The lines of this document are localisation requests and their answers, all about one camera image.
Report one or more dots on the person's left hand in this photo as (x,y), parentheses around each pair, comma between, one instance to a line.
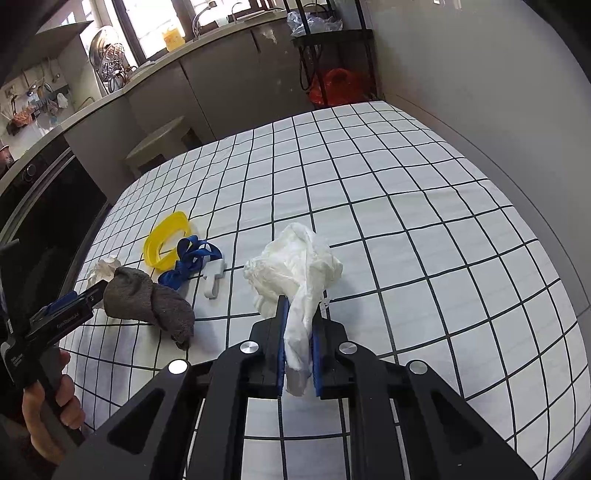
(37,415)

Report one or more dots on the dark grey sock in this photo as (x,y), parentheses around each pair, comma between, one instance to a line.
(147,300)

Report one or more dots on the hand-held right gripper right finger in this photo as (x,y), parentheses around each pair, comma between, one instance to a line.
(316,364)

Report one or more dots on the beige plastic stool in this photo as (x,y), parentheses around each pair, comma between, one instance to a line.
(157,141)

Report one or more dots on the white plastic hook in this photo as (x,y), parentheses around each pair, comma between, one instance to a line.
(213,286)

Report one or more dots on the white plastic bag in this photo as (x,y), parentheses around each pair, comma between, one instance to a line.
(295,272)

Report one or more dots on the yellow detergent bottle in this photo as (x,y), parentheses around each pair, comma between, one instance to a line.
(174,39)

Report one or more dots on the black metal shelf rack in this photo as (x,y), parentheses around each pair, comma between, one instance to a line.
(332,36)

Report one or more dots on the chrome kitchen faucet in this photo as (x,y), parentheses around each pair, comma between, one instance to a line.
(201,18)

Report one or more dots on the grey kitchen cabinet counter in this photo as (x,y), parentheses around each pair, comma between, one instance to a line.
(207,78)

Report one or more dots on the white tissue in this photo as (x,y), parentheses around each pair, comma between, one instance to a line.
(102,268)

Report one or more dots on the range hood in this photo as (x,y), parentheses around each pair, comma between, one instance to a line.
(41,46)

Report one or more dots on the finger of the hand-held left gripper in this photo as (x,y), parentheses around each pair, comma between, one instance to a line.
(60,304)
(94,293)

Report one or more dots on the clear plastic bags bundle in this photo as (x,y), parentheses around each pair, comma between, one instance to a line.
(314,23)

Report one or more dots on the black built-in oven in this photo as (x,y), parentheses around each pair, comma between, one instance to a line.
(55,217)

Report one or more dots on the wall utensil rack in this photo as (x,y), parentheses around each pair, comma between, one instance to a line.
(37,106)

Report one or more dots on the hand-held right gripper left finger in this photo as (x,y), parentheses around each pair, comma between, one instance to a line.
(281,350)

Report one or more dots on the black oven knob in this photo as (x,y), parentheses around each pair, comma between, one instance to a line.
(30,171)

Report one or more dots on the red plastic bag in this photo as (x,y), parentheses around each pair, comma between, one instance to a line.
(339,85)

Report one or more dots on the metal dish rack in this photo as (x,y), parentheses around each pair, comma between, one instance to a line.
(117,71)

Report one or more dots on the brown-framed window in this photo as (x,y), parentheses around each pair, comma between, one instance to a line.
(152,18)

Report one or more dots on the metal pot lid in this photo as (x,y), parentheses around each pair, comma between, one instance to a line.
(101,46)

